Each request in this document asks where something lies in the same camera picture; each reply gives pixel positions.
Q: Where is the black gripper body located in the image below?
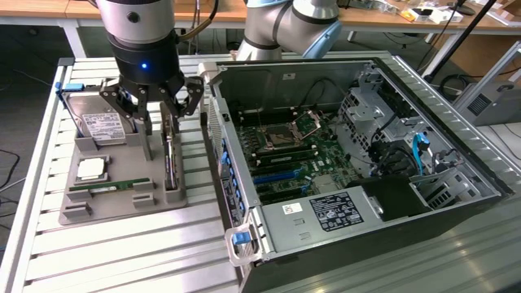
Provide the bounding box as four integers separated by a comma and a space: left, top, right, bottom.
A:
108, 30, 186, 94

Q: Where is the graphics card with metal bracket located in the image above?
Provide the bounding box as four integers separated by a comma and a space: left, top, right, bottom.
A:
160, 100, 183, 192

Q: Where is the hard disk with blue carrier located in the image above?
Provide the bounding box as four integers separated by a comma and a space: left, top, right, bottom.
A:
54, 81, 138, 147

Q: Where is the gray parts rack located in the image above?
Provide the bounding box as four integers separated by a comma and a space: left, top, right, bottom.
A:
59, 102, 190, 226

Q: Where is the silver CPU chip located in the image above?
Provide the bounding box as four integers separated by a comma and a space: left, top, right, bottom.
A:
76, 158, 108, 179

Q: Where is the CPU socket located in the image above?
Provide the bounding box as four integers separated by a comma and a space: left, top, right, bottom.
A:
263, 125, 303, 150

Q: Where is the green RAM stick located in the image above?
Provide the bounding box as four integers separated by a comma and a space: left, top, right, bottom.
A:
68, 179, 150, 193

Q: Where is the metal socket cover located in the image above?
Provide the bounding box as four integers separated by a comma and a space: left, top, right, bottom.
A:
291, 111, 325, 138

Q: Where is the black RAM stick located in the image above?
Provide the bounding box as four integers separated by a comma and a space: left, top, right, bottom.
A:
255, 149, 319, 167

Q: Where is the blue expansion slot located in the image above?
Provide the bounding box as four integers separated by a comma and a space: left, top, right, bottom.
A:
252, 170, 300, 184

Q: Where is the green motherboard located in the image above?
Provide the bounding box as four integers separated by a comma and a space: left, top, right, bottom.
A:
236, 121, 368, 205

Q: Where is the silver drive cage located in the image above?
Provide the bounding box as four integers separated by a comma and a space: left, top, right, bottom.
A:
337, 65, 423, 147

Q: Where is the silver chipset heatsink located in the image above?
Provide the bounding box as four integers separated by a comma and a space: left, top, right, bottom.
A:
315, 176, 339, 192

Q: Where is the gray power supply unit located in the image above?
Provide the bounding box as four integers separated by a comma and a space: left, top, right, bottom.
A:
259, 185, 387, 255

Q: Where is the black plastic shroud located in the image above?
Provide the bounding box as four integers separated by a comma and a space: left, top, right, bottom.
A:
349, 178, 432, 222

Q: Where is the small white box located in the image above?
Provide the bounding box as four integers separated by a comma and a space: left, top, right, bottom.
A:
408, 7, 464, 24

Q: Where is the silver disk bay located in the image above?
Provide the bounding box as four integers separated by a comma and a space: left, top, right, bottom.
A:
409, 167, 484, 211

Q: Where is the black tripod pole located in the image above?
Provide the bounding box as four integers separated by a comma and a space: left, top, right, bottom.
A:
421, 0, 500, 77

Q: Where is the gray metal cabinet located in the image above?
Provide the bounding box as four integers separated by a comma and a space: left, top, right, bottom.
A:
451, 41, 521, 128

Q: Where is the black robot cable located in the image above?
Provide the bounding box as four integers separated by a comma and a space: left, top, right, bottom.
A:
178, 0, 221, 41

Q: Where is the wooden desk with white frame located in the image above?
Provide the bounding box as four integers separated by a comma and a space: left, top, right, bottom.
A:
0, 0, 249, 59
340, 0, 521, 77

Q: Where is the thin black wire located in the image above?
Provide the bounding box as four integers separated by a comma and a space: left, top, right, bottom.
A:
303, 78, 347, 109

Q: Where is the black wire bundle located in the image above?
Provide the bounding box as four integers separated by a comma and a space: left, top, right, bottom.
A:
368, 142, 419, 178

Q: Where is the blue wire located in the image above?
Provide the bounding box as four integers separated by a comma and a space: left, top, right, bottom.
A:
412, 132, 431, 176

